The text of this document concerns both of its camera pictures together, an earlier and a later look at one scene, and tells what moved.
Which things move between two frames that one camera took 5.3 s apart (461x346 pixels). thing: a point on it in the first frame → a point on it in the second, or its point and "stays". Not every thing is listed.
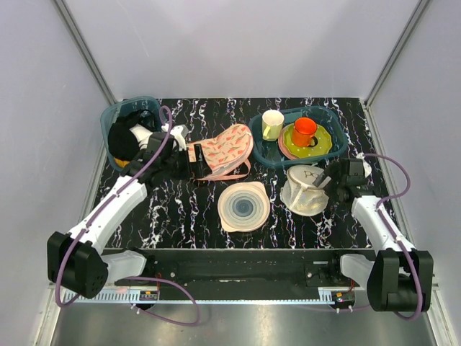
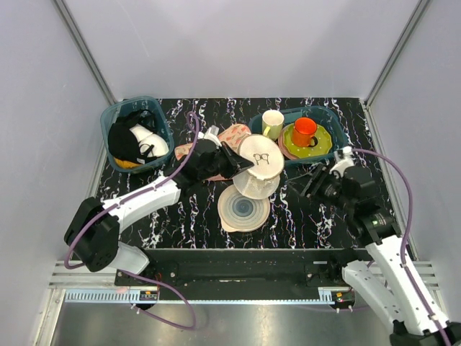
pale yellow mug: (272, 124) stays
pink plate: (282, 147) stays
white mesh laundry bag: (299, 193) → (262, 179)
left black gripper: (194, 170) → (236, 163)
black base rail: (306, 274) stays
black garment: (122, 142) stays
